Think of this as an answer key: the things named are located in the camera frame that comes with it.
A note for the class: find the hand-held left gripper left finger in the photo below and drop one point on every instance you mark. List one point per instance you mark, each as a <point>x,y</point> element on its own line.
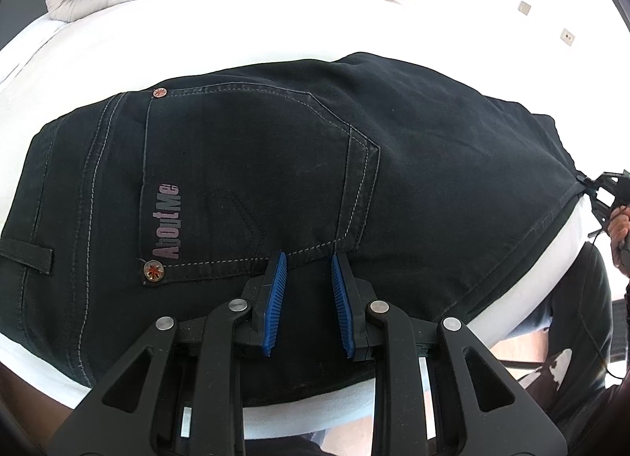
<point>274,306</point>

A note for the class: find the bed with white sheet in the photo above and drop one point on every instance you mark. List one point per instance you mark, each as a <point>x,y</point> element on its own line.
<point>197,32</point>

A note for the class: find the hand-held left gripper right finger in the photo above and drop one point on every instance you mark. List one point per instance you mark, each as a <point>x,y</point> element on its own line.
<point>342,311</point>

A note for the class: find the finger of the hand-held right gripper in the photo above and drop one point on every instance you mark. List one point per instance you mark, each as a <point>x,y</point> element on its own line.
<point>601,214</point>
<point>601,181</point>

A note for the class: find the person's right hand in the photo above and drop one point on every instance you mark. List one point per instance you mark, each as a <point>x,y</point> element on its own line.
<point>621,227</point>

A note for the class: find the black denim pants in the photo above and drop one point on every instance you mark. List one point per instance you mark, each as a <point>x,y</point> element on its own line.
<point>275,165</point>

